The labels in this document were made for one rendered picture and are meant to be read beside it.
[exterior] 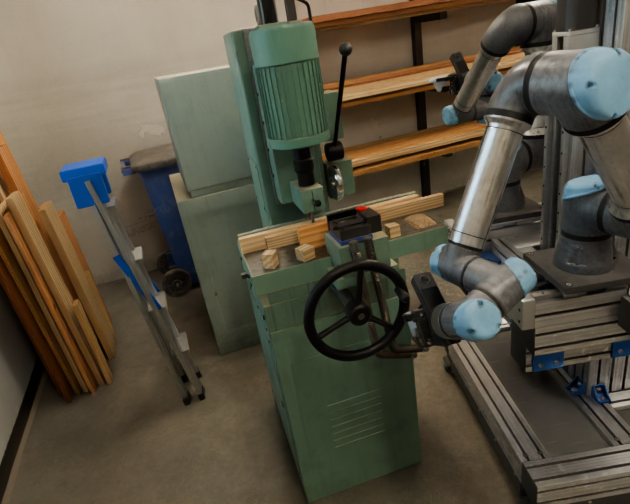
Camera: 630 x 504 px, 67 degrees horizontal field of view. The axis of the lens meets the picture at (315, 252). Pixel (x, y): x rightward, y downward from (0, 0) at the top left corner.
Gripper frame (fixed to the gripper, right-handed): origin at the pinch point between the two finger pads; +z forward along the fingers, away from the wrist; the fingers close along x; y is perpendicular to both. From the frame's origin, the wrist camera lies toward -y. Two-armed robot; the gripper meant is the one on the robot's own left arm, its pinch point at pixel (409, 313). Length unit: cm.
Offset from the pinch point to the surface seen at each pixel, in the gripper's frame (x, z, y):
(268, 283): -30.6, 17.5, -17.5
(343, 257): -10.9, 6.1, -18.2
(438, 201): 31, 28, -30
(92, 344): -112, 142, -19
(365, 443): -10, 52, 42
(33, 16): -113, 182, -226
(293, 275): -23.2, 17.4, -17.8
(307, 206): -13.5, 19.9, -36.4
